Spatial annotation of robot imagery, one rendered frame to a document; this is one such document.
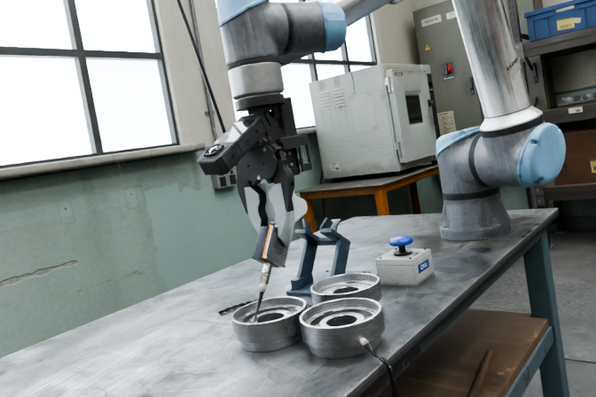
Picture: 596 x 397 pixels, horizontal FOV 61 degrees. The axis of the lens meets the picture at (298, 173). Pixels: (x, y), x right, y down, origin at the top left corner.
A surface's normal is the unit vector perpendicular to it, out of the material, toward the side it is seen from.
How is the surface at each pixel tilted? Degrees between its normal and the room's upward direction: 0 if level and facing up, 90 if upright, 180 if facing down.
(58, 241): 90
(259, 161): 90
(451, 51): 90
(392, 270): 90
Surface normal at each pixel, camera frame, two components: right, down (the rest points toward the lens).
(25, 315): 0.76, -0.09
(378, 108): -0.62, 0.15
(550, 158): 0.54, 0.09
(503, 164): -0.80, 0.36
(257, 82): 0.11, 0.04
